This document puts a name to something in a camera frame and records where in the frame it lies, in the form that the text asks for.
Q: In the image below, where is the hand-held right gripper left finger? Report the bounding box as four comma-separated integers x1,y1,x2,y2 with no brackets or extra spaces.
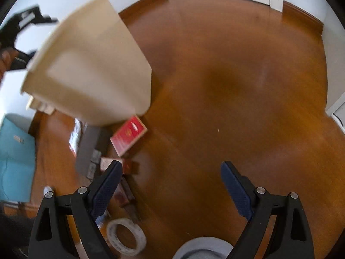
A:
28,160,124,259

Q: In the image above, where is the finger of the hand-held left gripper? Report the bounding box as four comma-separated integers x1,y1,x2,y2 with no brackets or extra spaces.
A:
30,5,59,25
15,47,37,63

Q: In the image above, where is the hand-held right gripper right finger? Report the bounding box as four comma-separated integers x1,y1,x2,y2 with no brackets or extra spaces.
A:
220,161,315,259

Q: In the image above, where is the dark grey box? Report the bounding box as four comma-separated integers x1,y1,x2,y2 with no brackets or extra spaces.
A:
75,124,102,176

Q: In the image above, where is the red box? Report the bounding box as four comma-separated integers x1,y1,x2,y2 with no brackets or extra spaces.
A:
110,115,148,157

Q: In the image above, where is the beige plastic waste bin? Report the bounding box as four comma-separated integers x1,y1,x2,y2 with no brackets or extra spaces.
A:
21,0,152,127

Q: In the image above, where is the person's left hand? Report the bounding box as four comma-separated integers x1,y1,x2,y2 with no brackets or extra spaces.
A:
0,47,14,87

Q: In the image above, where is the dark brown small box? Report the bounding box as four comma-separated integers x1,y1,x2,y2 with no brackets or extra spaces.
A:
115,177,136,208

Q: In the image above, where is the clear plastic wrapper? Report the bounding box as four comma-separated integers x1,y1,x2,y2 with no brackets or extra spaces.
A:
96,209,111,228

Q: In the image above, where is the white tape roll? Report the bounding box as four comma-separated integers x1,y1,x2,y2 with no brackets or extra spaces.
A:
106,218,147,256

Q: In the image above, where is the red and white packet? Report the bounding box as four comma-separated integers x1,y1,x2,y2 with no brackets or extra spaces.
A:
68,118,87,157

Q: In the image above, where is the blue storage box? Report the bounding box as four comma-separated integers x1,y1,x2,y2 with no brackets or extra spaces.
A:
0,115,37,203

